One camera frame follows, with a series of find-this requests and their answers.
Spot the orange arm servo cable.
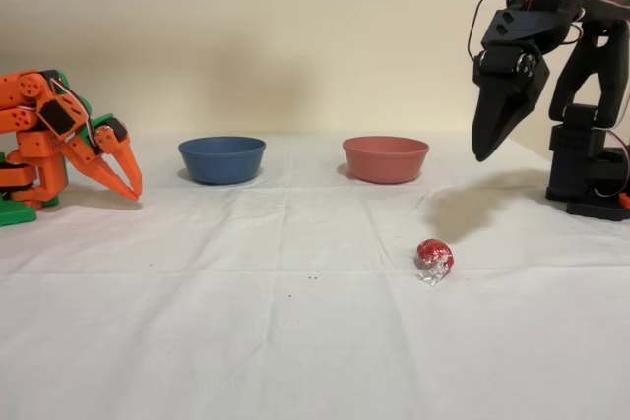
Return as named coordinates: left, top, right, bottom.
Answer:
left=46, top=73, right=97, bottom=150

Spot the white tablecloth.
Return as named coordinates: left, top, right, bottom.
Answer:
left=0, top=132, right=630, bottom=420

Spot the red bowl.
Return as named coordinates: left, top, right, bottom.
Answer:
left=342, top=135, right=430, bottom=185

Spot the blue bowl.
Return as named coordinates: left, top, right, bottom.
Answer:
left=177, top=136, right=268, bottom=185

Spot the thin gripper servo wire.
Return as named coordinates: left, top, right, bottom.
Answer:
left=465, top=0, right=513, bottom=62

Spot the red foil-wrapped candy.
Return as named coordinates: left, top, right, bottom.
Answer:
left=411, top=237, right=455, bottom=287

